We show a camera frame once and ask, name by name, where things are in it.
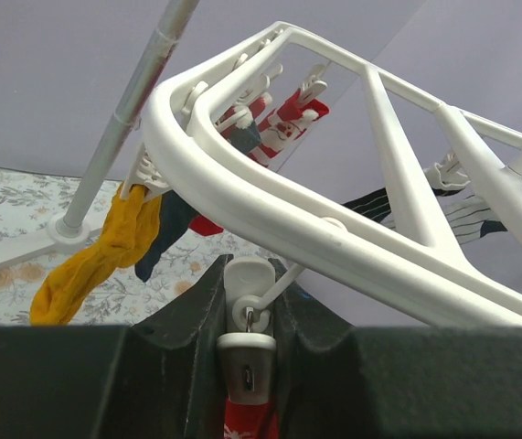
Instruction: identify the mustard yellow sock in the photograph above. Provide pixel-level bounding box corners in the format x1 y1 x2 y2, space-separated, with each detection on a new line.
29 185 162 325

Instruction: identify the red sock with white pattern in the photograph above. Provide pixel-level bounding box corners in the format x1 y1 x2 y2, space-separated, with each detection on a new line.
223 398 279 439

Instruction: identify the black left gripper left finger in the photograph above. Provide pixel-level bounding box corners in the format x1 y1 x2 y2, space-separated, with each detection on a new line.
0 256 229 438

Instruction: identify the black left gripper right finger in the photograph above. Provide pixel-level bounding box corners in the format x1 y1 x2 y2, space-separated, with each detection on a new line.
273 284 522 438

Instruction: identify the white drying rack stand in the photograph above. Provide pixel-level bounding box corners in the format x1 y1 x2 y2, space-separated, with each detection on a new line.
0 1 198 270

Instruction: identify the white clip sock hanger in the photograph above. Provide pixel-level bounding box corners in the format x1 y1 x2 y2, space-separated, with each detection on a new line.
118 20 522 406

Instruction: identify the black white striped sock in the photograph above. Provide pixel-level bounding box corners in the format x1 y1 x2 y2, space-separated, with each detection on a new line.
343 187 391 223

